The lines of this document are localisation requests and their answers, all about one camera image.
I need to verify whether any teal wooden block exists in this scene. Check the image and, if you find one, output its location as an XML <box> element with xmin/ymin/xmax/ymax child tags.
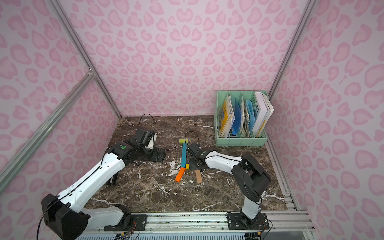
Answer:
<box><xmin>181</xmin><ymin>143</ymin><xmax>187</xmax><ymax>168</ymax></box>

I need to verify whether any natural tan wooden block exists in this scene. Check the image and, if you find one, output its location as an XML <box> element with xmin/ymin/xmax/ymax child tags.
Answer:
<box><xmin>195</xmin><ymin>170</ymin><xmax>203</xmax><ymax>184</ymax></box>

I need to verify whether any orange wooden block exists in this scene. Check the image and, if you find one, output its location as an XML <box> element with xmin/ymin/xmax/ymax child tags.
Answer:
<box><xmin>175</xmin><ymin>167</ymin><xmax>186</xmax><ymax>183</ymax></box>

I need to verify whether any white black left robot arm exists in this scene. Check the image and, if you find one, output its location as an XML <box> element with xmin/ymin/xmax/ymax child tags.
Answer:
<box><xmin>41</xmin><ymin>142</ymin><xmax>166</xmax><ymax>240</ymax></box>

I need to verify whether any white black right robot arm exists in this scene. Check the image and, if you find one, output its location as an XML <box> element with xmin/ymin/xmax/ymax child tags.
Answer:
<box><xmin>187</xmin><ymin>143</ymin><xmax>272</xmax><ymax>230</ymax></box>

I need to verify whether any yellow cover book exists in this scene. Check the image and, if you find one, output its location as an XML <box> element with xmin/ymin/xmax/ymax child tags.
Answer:
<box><xmin>219</xmin><ymin>99</ymin><xmax>234</xmax><ymax>138</ymax></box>

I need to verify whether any beige paper stack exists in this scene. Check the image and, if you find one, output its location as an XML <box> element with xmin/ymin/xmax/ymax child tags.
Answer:
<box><xmin>241</xmin><ymin>101</ymin><xmax>251</xmax><ymax>138</ymax></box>

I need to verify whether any mint green file organizer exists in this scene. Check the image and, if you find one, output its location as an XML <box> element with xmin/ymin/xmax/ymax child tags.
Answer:
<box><xmin>214</xmin><ymin>90</ymin><xmax>268</xmax><ymax>147</ymax></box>

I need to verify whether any light blue folder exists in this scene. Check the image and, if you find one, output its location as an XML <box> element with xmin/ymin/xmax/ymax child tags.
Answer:
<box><xmin>246</xmin><ymin>100</ymin><xmax>256</xmax><ymax>132</ymax></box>

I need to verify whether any white book right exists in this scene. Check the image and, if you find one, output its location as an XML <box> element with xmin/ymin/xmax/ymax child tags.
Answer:
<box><xmin>253</xmin><ymin>91</ymin><xmax>275</xmax><ymax>138</ymax></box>

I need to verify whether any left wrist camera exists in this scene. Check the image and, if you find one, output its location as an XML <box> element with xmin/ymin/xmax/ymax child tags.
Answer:
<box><xmin>130</xmin><ymin>129</ymin><xmax>156</xmax><ymax>150</ymax></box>

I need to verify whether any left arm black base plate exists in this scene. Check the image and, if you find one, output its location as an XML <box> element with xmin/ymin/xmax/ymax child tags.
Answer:
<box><xmin>104</xmin><ymin>214</ymin><xmax>148</xmax><ymax>232</ymax></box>

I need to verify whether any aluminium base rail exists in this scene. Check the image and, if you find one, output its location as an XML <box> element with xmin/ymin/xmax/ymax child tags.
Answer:
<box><xmin>78</xmin><ymin>211</ymin><xmax>318</xmax><ymax>240</ymax></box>

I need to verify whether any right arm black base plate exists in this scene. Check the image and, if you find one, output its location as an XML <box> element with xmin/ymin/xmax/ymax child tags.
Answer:
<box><xmin>225</xmin><ymin>212</ymin><xmax>270</xmax><ymax>232</ymax></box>

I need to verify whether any aluminium diagonal frame bar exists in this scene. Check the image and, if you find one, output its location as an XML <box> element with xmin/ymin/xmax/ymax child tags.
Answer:
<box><xmin>1</xmin><ymin>71</ymin><xmax>94</xmax><ymax>193</ymax></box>

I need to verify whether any aluminium corner frame post right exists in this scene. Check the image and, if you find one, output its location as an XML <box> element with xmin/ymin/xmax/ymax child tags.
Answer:
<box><xmin>268</xmin><ymin>0</ymin><xmax>320</xmax><ymax>99</ymax></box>

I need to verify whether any aluminium corner frame post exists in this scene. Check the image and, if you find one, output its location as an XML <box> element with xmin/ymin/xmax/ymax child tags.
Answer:
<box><xmin>268</xmin><ymin>0</ymin><xmax>320</xmax><ymax>99</ymax></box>
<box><xmin>48</xmin><ymin>0</ymin><xmax>123</xmax><ymax>118</ymax></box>

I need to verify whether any aluminium corner frame post left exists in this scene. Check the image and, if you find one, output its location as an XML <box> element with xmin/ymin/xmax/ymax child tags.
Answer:
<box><xmin>48</xmin><ymin>0</ymin><xmax>123</xmax><ymax>118</ymax></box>

